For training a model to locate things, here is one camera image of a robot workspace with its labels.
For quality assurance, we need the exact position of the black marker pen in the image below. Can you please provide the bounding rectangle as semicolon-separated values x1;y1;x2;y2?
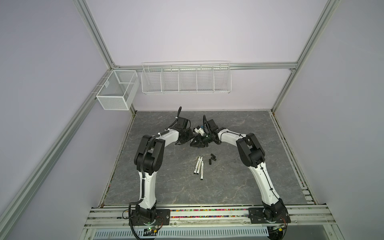
194;156;201;174
196;156;203;174
200;161;204;181

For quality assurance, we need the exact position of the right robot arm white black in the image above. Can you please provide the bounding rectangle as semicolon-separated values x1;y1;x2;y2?
190;120;291;225

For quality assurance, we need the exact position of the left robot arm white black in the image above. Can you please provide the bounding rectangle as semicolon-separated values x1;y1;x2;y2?
129;117;194;225

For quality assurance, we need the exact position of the small white mesh basket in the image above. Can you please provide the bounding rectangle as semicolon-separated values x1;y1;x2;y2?
96;70;140;111

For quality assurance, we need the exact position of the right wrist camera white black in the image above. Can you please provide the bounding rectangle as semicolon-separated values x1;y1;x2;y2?
194;127;206;136

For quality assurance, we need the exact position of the long white wire basket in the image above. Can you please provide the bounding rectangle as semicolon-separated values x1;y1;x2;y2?
141;61;232;94

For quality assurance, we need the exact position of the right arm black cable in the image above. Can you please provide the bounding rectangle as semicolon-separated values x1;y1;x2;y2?
202;114;280;205

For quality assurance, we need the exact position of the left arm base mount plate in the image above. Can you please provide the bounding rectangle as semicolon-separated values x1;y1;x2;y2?
129;208;171;226

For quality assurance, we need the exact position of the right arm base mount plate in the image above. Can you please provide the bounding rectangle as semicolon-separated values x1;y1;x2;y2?
248;207;291;224

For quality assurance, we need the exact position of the white slotted cable duct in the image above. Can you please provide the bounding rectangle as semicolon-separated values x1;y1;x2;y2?
91;226;270;240

